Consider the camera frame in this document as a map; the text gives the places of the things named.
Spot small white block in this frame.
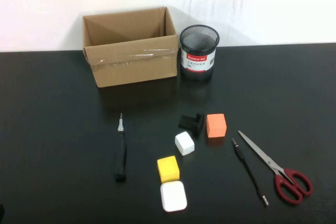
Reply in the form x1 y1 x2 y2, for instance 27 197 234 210
174 131 195 157

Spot brown cardboard box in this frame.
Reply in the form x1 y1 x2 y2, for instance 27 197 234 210
82 6 180 88

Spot red handled scissors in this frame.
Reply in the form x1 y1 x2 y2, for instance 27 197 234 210
238 130 313 206

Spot black mesh pen holder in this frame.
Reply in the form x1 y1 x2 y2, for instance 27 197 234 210
179 24 220 81

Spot black plastic bracket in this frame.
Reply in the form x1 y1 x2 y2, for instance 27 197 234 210
177 112 205 138

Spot thick black handled screwdriver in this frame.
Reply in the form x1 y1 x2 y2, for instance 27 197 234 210
114 113 127 183

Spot yellow block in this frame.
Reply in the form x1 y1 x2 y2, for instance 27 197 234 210
156 155 181 183

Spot orange block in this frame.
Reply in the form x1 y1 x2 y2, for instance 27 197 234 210
205 113 227 138

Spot large white block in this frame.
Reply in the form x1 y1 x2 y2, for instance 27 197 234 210
160 180 188 213

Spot thin black screwdriver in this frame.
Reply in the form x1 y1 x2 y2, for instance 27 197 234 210
231 137 269 207

